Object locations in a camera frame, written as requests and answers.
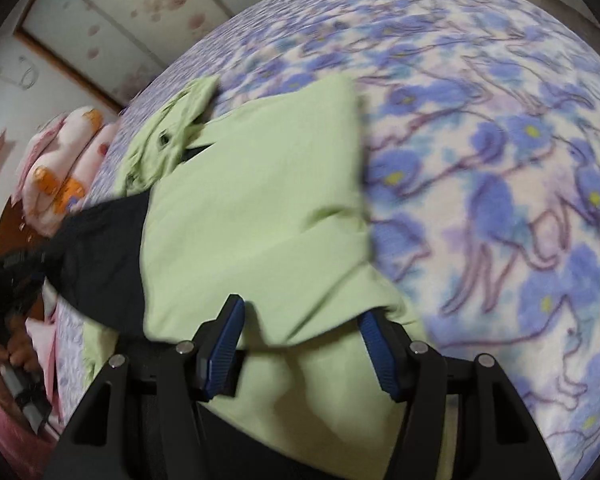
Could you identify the brown wooden headboard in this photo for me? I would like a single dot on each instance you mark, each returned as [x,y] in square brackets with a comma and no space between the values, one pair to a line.
[10,230]

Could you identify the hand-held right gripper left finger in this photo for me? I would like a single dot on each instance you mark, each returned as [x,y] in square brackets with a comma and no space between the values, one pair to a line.
[224,347]

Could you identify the pink cloth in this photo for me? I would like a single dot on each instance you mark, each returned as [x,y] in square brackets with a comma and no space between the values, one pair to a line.
[42,345]

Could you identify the floral sliding door wardrobe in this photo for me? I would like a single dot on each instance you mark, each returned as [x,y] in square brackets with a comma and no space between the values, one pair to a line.
[130,10]

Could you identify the pink round object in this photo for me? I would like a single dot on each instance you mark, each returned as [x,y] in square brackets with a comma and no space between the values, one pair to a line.
[7,425]

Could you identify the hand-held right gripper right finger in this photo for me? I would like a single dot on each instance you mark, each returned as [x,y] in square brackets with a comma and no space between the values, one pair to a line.
[380,355]

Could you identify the green and black jacket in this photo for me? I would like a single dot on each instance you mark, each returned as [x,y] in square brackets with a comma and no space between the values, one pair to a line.
[260,210]

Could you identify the person's left hand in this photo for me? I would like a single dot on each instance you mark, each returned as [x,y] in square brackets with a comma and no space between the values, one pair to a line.
[20,355]

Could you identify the blue floral fleece blanket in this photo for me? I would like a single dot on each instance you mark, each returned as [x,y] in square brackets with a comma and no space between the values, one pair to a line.
[480,160]

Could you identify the pink printed quilt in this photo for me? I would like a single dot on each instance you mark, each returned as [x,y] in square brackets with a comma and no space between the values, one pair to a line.
[65,160]

